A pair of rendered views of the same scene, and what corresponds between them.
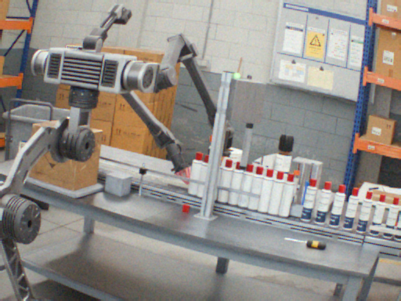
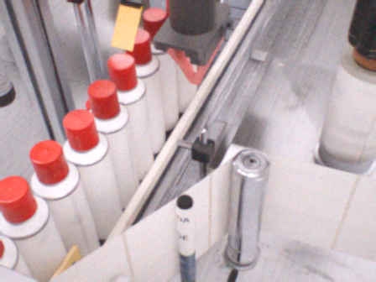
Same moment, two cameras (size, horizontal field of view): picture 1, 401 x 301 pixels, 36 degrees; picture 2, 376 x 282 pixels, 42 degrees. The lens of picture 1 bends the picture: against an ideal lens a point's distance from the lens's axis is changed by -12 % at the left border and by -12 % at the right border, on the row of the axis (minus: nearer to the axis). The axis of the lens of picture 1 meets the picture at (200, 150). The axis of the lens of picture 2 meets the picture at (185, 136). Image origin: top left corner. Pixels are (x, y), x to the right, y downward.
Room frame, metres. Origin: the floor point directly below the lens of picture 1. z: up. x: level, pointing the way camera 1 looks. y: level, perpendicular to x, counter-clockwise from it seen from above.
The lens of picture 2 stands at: (3.27, -0.60, 1.45)
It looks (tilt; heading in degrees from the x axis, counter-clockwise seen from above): 47 degrees down; 94
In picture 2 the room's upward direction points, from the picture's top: 2 degrees counter-clockwise
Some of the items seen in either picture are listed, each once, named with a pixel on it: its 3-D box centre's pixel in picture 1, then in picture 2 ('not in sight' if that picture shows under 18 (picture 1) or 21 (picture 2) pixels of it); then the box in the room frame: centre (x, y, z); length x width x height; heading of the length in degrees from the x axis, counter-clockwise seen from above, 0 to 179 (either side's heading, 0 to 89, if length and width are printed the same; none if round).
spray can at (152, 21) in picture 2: (204, 176); (159, 74); (3.19, -0.04, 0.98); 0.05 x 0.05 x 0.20
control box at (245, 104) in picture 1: (242, 99); not in sight; (3.06, -0.15, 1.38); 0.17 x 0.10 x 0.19; 124
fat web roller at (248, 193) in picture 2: not in sight; (246, 213); (3.31, -0.28, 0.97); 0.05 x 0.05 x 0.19
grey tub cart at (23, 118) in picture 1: (37, 148); not in sight; (5.55, 1.44, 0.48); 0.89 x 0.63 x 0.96; 179
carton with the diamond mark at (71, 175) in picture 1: (63, 154); not in sight; (3.15, 0.66, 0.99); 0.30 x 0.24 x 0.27; 70
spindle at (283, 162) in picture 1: (283, 160); not in sight; (3.68, -0.46, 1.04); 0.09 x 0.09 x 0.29
